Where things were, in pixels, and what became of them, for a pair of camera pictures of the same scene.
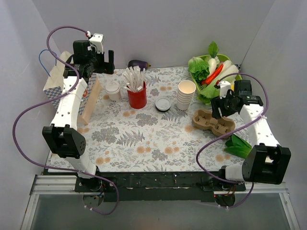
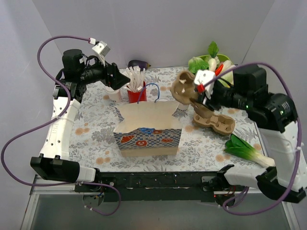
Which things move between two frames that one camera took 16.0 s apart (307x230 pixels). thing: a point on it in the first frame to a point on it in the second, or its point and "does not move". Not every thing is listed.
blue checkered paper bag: x=53 y=85 to x=149 y=129
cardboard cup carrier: x=204 y=119 to x=183 y=90
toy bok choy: x=237 y=147 does not move
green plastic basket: x=222 y=58 does not move
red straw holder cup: x=137 y=99 does not move
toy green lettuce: x=199 y=67 does not move
